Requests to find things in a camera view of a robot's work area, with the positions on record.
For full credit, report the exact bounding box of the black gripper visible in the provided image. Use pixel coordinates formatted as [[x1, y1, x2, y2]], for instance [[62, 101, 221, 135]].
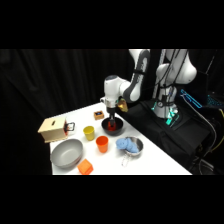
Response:
[[105, 105, 118, 130]]

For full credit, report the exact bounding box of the black bowl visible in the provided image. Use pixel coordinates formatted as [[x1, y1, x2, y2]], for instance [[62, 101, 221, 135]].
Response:
[[100, 117, 125, 137]]

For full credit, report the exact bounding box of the orange cube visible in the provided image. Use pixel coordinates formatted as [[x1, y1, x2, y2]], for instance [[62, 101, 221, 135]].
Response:
[[77, 158, 94, 176]]

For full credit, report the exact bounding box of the large gray bowl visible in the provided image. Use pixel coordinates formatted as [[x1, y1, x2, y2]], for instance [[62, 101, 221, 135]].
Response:
[[50, 138, 85, 170]]

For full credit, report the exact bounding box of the small wooden block blue top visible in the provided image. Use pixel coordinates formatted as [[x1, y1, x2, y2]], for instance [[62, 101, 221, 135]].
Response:
[[93, 110, 105, 121]]

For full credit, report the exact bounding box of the orange cup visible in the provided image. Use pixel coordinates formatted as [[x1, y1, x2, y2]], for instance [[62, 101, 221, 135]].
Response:
[[95, 135, 110, 154]]

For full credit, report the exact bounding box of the yellow cup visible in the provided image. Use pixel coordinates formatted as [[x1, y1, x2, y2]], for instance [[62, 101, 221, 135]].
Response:
[[82, 125, 96, 142]]

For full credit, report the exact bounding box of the blue cloth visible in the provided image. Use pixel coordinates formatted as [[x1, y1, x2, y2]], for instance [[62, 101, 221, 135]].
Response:
[[115, 137, 140, 154]]

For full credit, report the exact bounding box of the black clip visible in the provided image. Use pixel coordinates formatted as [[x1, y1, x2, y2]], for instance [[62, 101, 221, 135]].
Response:
[[65, 121, 76, 133]]

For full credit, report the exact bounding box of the wooden box with slot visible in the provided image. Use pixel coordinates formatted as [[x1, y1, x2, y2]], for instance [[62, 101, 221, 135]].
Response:
[[37, 117, 69, 144]]

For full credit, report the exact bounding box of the black robot stand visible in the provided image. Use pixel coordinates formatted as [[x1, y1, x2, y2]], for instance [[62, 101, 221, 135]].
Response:
[[122, 99, 216, 169]]

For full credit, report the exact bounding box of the black curtain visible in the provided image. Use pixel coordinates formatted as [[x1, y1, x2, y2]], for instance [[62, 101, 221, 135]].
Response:
[[0, 49, 224, 176]]

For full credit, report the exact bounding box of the blue-lit device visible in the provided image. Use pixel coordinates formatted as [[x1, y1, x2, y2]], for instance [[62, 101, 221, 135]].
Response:
[[179, 88, 224, 110]]

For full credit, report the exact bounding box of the metal pot with handle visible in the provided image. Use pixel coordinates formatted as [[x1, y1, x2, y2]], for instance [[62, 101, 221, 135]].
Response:
[[119, 135, 145, 168]]

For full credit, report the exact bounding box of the black cable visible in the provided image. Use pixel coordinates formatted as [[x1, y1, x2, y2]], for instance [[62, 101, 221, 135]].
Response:
[[185, 98, 218, 158]]

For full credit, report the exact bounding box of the yellow cable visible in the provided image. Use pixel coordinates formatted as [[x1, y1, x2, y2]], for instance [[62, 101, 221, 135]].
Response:
[[211, 109, 224, 153]]

